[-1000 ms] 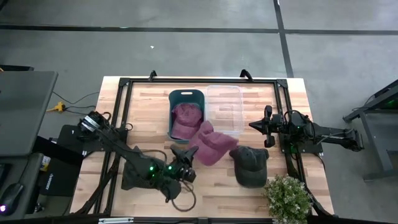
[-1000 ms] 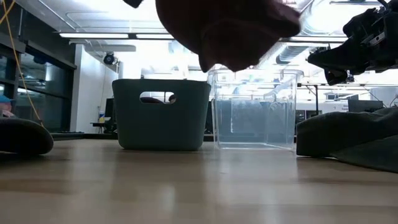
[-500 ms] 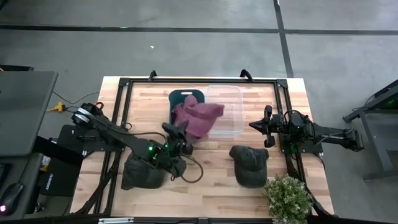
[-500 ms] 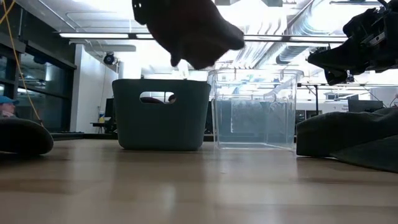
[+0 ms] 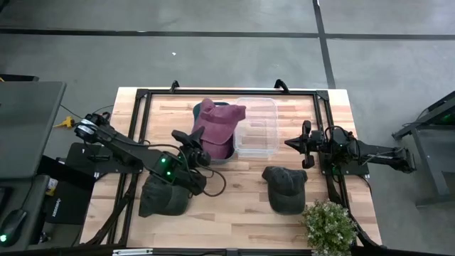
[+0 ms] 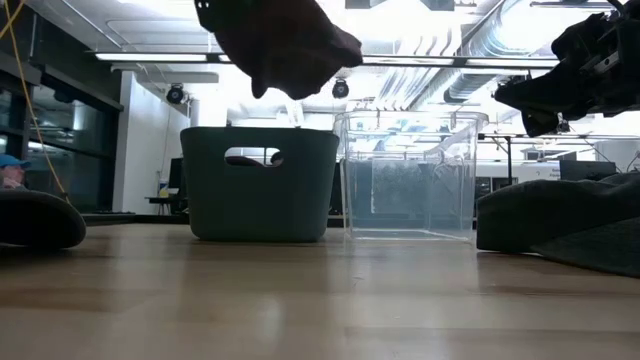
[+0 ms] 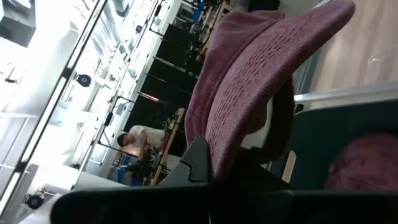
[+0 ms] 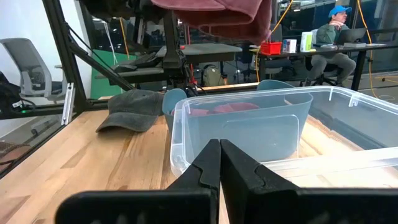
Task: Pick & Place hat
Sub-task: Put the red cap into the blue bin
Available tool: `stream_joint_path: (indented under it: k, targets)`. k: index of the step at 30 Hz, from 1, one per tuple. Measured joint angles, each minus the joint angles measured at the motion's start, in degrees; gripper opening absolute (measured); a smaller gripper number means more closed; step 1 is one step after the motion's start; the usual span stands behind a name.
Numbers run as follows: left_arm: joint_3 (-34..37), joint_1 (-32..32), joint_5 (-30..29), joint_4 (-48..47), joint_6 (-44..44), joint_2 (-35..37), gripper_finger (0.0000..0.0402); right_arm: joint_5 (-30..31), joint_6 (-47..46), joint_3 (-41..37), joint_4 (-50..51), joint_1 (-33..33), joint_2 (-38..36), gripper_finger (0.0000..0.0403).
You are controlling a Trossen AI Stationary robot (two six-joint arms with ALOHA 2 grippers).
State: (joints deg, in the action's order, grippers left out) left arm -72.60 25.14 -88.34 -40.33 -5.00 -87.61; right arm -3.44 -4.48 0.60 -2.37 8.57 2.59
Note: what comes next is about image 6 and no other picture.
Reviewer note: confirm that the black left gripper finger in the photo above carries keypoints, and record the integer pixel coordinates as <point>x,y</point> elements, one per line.
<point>206,15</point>

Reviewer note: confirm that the clear plastic bin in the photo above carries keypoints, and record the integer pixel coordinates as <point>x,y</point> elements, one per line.
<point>410,200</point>

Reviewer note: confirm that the teal plastic basket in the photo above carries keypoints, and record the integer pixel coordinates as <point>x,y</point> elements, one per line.
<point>260,210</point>

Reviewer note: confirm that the dark grey baseball cap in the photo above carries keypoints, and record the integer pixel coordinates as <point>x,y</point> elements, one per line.
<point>550,215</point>

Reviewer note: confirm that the black metal stand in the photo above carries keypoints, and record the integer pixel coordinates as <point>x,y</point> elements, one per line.
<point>509,160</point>

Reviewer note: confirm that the silver ventilation duct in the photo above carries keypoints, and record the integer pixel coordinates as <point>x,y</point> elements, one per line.
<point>480,85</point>

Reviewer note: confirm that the white plastic bottle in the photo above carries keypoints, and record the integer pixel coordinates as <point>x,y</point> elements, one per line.
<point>163,189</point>

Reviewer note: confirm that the black computer monitor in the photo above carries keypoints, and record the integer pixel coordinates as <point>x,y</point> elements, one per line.
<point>175,175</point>
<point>587,171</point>

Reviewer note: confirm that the person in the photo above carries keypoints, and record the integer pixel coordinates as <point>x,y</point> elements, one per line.
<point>10,178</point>

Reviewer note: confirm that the black ceiling spotlight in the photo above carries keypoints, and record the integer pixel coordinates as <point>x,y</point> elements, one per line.
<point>340,89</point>
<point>175,94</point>

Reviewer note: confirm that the long ceiling light fixture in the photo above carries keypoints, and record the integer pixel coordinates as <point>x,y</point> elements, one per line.
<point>150,57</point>
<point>450,62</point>

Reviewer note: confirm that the mauve pink knit hat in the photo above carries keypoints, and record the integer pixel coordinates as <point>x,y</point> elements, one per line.
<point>285,45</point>

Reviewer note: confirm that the person's blue cap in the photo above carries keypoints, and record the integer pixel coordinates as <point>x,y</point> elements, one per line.
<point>11,161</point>

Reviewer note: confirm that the dark maroon hat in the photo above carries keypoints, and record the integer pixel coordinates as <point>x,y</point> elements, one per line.
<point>35,220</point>

